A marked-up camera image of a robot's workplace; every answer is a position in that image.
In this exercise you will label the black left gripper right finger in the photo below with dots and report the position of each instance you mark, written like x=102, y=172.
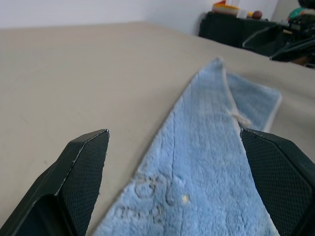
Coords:
x=283, y=182

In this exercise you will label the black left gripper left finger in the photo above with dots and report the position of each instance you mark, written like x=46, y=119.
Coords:
x=73, y=177

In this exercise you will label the light blue fluffy towel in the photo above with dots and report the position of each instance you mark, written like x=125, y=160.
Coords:
x=206, y=157

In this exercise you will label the black bin with pale rim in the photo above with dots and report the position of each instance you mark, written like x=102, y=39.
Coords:
x=265, y=41

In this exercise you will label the black side cabinet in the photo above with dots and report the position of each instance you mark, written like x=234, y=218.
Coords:
x=221, y=27

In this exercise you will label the dark brown ball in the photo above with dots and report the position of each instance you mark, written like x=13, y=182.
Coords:
x=257, y=14

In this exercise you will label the teal round object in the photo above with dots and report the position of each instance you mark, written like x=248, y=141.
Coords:
x=296, y=12

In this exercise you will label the small yellow ball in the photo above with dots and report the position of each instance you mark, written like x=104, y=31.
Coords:
x=250, y=15

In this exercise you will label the orange and white bowl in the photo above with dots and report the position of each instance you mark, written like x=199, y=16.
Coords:
x=225, y=8

